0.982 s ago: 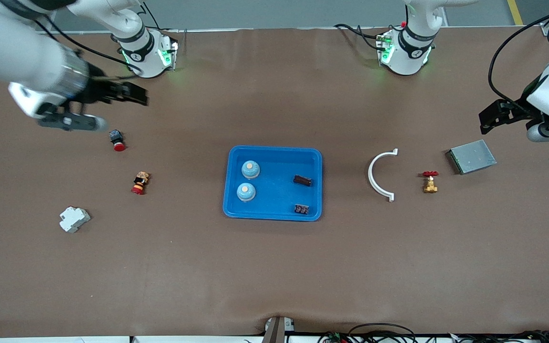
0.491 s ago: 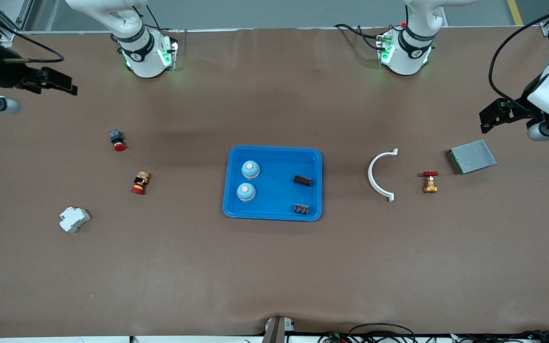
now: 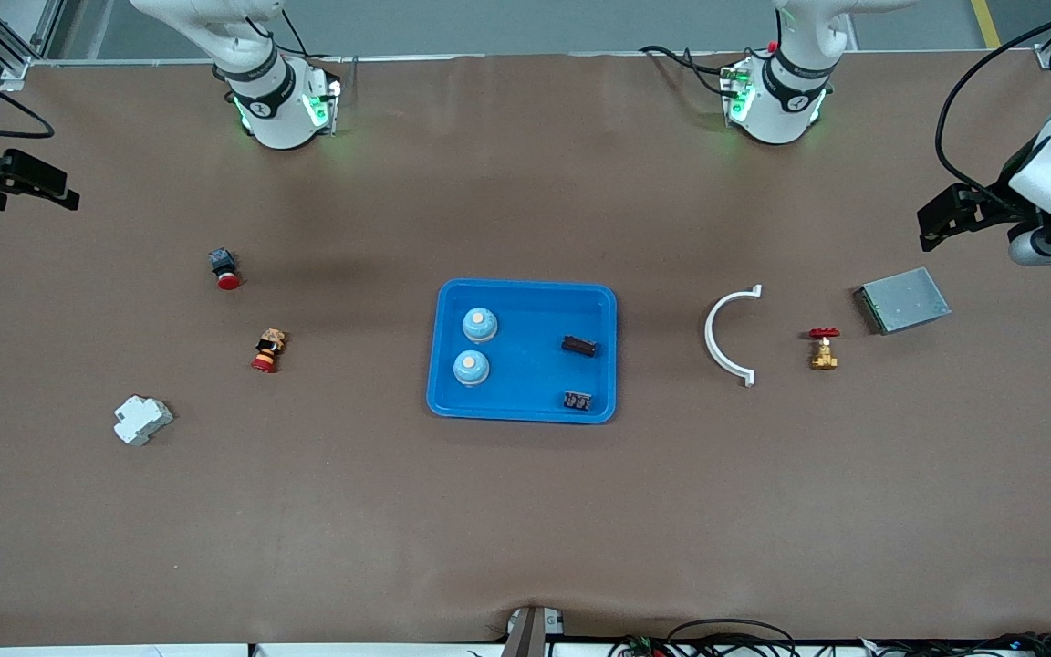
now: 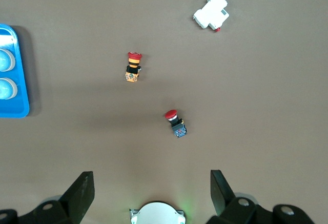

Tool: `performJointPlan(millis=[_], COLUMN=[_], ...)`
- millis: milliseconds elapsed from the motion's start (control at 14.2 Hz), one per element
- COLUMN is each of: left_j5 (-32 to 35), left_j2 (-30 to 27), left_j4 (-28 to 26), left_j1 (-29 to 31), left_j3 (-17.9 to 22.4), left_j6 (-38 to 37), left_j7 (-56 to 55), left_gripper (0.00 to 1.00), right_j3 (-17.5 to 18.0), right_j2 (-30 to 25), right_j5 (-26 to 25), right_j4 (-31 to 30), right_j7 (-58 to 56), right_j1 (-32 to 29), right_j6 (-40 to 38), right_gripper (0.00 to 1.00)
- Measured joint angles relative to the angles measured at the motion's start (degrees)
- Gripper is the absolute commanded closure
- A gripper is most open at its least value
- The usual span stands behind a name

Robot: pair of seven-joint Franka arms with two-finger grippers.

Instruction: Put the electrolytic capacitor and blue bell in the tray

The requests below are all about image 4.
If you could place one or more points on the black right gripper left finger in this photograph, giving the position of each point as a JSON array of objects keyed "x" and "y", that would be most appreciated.
[{"x": 74, "y": 198}]

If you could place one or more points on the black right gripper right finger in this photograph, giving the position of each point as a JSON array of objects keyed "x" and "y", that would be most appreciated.
[{"x": 225, "y": 201}]

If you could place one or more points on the blue call bell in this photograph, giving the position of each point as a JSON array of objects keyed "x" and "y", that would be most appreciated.
[
  {"x": 6, "y": 88},
  {"x": 5, "y": 60}
]

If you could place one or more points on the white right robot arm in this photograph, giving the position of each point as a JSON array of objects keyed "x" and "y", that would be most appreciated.
[{"x": 157, "y": 213}]

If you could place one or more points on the blue plastic tray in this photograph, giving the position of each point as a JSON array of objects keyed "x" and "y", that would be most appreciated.
[{"x": 15, "y": 111}]

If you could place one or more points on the red push button, black base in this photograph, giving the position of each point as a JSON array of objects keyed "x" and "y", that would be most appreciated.
[{"x": 179, "y": 130}]

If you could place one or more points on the red emergency stop, orange base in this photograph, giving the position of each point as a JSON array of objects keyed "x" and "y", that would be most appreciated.
[{"x": 133, "y": 67}]

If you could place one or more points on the white circuit breaker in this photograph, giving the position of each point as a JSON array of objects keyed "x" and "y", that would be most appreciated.
[{"x": 212, "y": 11}]

